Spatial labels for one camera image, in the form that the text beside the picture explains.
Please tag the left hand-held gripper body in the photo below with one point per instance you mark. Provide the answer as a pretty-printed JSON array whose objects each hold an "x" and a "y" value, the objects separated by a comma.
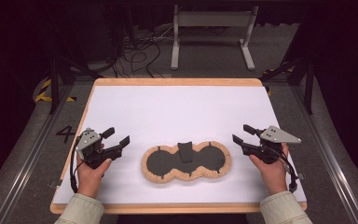
[{"x": 88, "y": 140}]

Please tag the person's right hand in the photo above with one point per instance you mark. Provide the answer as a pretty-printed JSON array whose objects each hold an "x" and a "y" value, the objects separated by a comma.
[{"x": 272, "y": 177}]

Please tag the black metal stand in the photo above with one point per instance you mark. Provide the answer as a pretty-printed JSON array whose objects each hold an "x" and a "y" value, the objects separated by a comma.
[
  {"x": 307, "y": 81},
  {"x": 54, "y": 81}
]

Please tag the metal floor rail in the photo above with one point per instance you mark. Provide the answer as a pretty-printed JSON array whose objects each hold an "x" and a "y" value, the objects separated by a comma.
[
  {"x": 332, "y": 161},
  {"x": 28, "y": 161}
]

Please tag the dark curtain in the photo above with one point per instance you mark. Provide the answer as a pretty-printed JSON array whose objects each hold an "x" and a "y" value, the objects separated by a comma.
[
  {"x": 6, "y": 93},
  {"x": 351, "y": 93}
]

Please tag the person's left hand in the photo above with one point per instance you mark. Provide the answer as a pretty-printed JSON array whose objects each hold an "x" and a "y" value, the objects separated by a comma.
[{"x": 90, "y": 179}]

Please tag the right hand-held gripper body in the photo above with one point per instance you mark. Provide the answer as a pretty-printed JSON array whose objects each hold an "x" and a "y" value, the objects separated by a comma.
[{"x": 276, "y": 135}]

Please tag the white board with wooden frame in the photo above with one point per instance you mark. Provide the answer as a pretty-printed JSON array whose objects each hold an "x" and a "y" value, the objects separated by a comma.
[{"x": 183, "y": 109}]

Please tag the white metal stand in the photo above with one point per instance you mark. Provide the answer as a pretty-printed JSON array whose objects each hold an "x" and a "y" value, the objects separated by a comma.
[{"x": 213, "y": 19}]

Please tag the small metal table bracket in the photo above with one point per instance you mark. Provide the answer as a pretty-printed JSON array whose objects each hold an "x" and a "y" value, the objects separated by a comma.
[
  {"x": 55, "y": 184},
  {"x": 301, "y": 176}
]

